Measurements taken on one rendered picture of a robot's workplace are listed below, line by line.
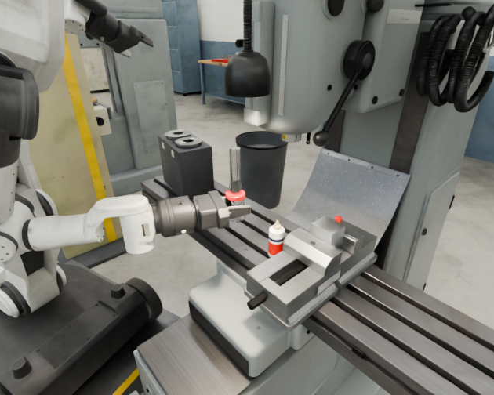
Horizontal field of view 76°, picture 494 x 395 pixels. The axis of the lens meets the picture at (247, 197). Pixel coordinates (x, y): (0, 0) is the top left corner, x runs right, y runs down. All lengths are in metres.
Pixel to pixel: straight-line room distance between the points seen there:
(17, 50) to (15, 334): 1.02
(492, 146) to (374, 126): 3.97
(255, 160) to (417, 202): 1.78
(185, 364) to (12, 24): 0.78
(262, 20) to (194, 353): 0.78
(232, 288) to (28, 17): 0.74
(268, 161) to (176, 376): 2.07
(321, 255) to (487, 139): 4.36
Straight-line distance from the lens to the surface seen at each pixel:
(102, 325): 1.29
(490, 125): 4.93
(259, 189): 2.80
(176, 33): 7.95
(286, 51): 0.62
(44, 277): 1.31
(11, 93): 0.60
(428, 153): 1.04
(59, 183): 2.38
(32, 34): 0.68
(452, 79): 0.78
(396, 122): 1.03
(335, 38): 0.65
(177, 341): 0.95
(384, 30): 0.75
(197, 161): 1.08
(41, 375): 1.24
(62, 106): 2.27
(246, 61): 0.49
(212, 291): 0.92
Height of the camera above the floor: 1.52
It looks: 29 degrees down
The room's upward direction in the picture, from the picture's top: straight up
